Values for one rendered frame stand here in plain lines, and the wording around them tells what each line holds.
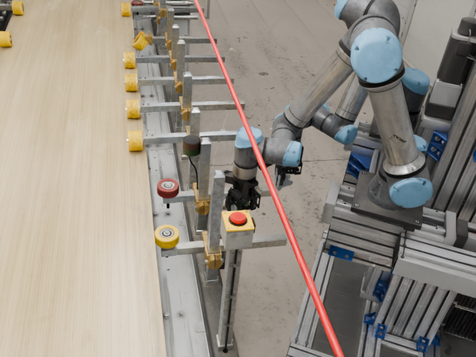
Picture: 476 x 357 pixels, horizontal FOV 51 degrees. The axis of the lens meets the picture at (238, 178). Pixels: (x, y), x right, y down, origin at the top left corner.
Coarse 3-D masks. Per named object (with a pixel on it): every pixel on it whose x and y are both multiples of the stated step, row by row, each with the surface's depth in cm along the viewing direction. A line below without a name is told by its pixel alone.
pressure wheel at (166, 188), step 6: (162, 180) 183; (168, 180) 183; (174, 180) 183; (162, 186) 180; (168, 186) 180; (174, 186) 180; (162, 192) 178; (168, 192) 178; (174, 192) 179; (168, 204) 186
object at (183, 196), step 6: (264, 186) 192; (180, 192) 185; (186, 192) 186; (192, 192) 186; (264, 192) 191; (162, 198) 185; (168, 198) 183; (174, 198) 183; (180, 198) 184; (186, 198) 185; (192, 198) 185
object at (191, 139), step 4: (188, 136) 167; (192, 136) 168; (184, 140) 165; (188, 140) 165; (192, 140) 166; (196, 140) 166; (192, 164) 172; (196, 172) 174; (196, 176) 175; (196, 180) 177; (196, 184) 178; (196, 188) 179
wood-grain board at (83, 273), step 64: (64, 0) 327; (128, 0) 337; (0, 64) 246; (64, 64) 252; (0, 128) 202; (64, 128) 206; (128, 128) 210; (0, 192) 171; (64, 192) 174; (128, 192) 177; (0, 256) 148; (64, 256) 150; (128, 256) 152; (0, 320) 131; (64, 320) 132; (128, 320) 134
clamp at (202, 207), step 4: (196, 192) 184; (196, 196) 182; (208, 196) 183; (196, 200) 181; (200, 200) 181; (204, 200) 181; (208, 200) 181; (196, 204) 181; (200, 204) 180; (204, 204) 180; (208, 204) 181; (196, 208) 181; (200, 208) 180; (204, 208) 180; (208, 208) 180; (200, 212) 181; (204, 212) 181; (208, 212) 182
